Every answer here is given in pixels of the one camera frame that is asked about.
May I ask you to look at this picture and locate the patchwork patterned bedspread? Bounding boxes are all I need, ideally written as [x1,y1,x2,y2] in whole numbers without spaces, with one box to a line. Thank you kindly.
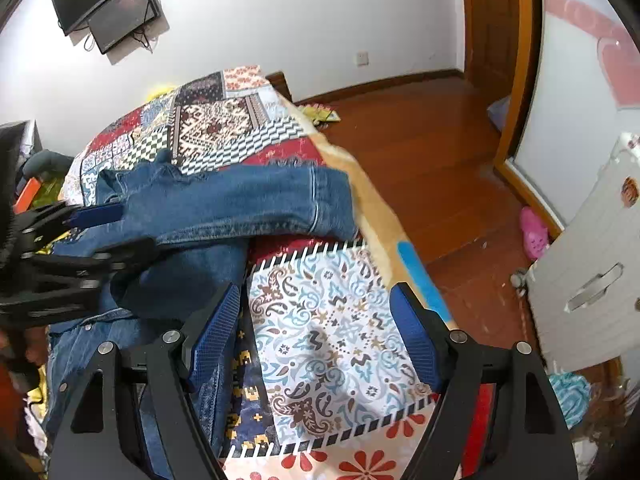
[45,65,496,480]

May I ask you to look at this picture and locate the green patterned cloth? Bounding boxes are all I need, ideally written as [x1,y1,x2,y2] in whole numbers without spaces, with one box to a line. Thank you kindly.
[35,172,68,206]

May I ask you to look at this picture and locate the blue jeans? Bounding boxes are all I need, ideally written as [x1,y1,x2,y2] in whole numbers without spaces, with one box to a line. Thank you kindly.
[42,149,357,480]

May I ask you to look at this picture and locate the small black wall monitor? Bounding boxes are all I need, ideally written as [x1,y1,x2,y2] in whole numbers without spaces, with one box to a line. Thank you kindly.
[87,0,162,56]

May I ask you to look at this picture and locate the pale blue bag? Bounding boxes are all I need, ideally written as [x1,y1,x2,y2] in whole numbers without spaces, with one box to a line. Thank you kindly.
[487,95,511,128]

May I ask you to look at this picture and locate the wooden door frame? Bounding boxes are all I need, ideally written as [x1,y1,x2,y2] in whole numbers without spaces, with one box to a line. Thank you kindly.
[492,0,566,236]

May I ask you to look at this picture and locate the yellow packet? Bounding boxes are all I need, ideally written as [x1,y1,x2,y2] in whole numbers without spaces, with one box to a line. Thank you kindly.
[300,102,342,128]

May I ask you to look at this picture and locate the yellow curved object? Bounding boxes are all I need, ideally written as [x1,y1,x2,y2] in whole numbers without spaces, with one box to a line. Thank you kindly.
[145,82,176,103]

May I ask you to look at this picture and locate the teal cloth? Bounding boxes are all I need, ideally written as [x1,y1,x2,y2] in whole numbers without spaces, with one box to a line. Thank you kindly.
[547,372,593,431]

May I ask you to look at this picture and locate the person's left hand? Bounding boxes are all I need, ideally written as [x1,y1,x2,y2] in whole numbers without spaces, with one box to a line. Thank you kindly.
[0,327,51,391]

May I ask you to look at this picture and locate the white plastic drawer cabinet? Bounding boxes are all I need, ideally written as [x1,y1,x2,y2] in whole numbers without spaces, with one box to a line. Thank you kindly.
[510,132,640,376]

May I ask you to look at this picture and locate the grey cushion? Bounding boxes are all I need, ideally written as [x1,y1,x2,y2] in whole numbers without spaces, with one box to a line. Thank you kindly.
[22,150,76,176]

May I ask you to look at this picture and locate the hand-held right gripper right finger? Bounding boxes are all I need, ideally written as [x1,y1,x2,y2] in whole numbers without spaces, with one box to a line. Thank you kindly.
[389,282,573,480]

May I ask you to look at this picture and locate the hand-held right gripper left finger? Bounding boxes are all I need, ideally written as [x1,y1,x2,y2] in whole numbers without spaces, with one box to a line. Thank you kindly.
[47,282,243,480]

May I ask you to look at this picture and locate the orange box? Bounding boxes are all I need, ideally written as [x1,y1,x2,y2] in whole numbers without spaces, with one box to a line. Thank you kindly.
[15,177,41,211]

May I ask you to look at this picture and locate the wooden door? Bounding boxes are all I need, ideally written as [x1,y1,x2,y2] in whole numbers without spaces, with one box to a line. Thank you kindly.
[457,0,526,96]

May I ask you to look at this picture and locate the white wardrobe sliding door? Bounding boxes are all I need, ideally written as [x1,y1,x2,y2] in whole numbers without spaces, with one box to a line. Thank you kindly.
[512,0,640,241]

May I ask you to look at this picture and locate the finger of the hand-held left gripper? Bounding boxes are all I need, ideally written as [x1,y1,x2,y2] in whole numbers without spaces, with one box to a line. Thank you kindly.
[0,236,159,329]
[14,201,125,257]

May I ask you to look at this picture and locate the pink slipper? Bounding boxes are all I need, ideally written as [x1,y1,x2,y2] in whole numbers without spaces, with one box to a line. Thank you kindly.
[518,206,551,261]

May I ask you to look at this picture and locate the yellow duck print blanket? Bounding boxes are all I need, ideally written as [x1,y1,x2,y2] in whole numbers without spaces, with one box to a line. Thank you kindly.
[22,365,51,441]

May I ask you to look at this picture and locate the wooden bed frame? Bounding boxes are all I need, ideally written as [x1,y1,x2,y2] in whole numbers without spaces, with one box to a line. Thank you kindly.
[265,72,293,101]

